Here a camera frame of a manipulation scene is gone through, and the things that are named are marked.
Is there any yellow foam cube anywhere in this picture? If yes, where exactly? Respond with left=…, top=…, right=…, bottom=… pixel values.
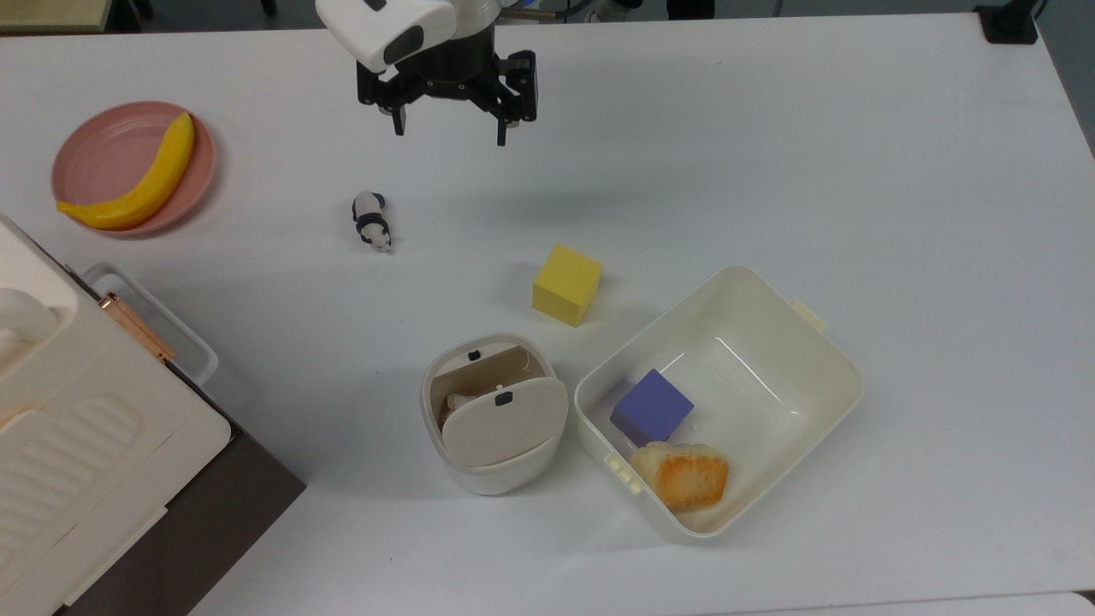
left=531, top=245, right=603, bottom=329

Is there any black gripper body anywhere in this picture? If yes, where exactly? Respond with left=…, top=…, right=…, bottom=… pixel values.
left=356, top=34, right=539, bottom=122

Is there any light wooden side table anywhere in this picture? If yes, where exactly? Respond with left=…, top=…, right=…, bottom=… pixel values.
left=0, top=0, right=114, bottom=34

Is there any black pole stand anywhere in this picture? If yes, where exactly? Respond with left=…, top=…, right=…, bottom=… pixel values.
left=974, top=0, right=1050, bottom=46

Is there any orange yellow sponge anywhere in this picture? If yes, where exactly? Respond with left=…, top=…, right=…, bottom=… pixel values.
left=629, top=441, right=731, bottom=513

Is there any cream toy kitchen appliance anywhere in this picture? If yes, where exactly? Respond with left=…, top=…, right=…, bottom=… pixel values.
left=0, top=212, right=233, bottom=616

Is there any clear plastic tray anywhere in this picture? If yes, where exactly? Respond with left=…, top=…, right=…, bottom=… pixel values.
left=84, top=263, right=220, bottom=388

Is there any toy panda figure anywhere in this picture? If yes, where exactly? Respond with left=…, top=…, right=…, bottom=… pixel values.
left=351, top=190, right=394, bottom=255

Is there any dark brown wooden box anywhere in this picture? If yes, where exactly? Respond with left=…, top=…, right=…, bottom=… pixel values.
left=51, top=265, right=307, bottom=616

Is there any white plastic storage container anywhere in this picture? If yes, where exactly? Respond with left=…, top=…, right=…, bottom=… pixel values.
left=573, top=265, right=865, bottom=545

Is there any purple foam cube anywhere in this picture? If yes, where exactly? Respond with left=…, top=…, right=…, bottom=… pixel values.
left=610, top=369, right=695, bottom=448

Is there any pink plate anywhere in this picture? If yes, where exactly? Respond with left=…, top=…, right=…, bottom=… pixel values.
left=50, top=101, right=218, bottom=238

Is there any yellow toy banana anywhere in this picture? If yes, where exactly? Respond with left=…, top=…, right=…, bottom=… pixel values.
left=56, top=112, right=197, bottom=232

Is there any white paper ball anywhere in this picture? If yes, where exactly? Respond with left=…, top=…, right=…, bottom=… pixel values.
left=440, top=393, right=480, bottom=430

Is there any cream trash can with lid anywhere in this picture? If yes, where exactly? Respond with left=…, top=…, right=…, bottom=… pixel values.
left=420, top=332, right=571, bottom=496

